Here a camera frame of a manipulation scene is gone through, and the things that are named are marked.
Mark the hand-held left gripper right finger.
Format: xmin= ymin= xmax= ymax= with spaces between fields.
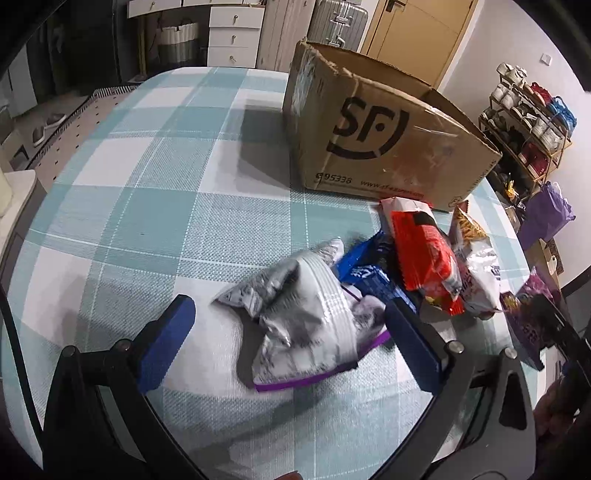
xmin=369 ymin=298 xmax=539 ymax=480

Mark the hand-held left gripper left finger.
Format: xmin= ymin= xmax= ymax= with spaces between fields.
xmin=43 ymin=294 xmax=208 ymax=480

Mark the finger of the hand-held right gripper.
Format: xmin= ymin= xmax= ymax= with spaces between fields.
xmin=531 ymin=295 xmax=589 ymax=370

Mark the dark purple snack packet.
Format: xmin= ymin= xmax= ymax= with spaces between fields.
xmin=500 ymin=267 xmax=561 ymax=371

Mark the blue snack packet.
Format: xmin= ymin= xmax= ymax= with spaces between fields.
xmin=335 ymin=231 xmax=419 ymax=315

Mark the red white snack packet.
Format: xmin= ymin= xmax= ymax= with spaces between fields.
xmin=379 ymin=196 xmax=465 ymax=317

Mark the white snack bag fries print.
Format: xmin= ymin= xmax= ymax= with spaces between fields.
xmin=450 ymin=203 xmax=503 ymax=320

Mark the silver purple snack bag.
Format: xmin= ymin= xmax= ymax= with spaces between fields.
xmin=212 ymin=237 xmax=393 ymax=393

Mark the brown cardboard box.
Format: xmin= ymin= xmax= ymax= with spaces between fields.
xmin=281 ymin=39 xmax=503 ymax=213

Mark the person's right hand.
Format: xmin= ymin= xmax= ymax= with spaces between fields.
xmin=534 ymin=383 xmax=580 ymax=439

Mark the open brown storage box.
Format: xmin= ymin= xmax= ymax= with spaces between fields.
xmin=526 ymin=237 xmax=566 ymax=278

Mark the teal checked tablecloth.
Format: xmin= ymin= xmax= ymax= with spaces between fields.
xmin=0 ymin=67 xmax=546 ymax=480

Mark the shoe rack with shoes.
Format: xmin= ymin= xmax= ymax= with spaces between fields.
xmin=480 ymin=62 xmax=578 ymax=185

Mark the beige dotted rug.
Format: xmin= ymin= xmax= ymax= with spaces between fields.
xmin=23 ymin=85 xmax=153 ymax=185

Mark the woven laundry basket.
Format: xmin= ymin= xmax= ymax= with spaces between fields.
xmin=157 ymin=21 xmax=200 ymax=63

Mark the white drawer desk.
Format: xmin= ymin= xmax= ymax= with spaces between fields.
xmin=127 ymin=0 xmax=266 ymax=68

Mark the wooden door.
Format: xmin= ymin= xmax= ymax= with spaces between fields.
xmin=360 ymin=0 xmax=478 ymax=88

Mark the silver suitcase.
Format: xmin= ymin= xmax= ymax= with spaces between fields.
xmin=307 ymin=0 xmax=370 ymax=51

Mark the beige suitcase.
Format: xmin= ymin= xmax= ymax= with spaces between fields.
xmin=256 ymin=0 xmax=319 ymax=72

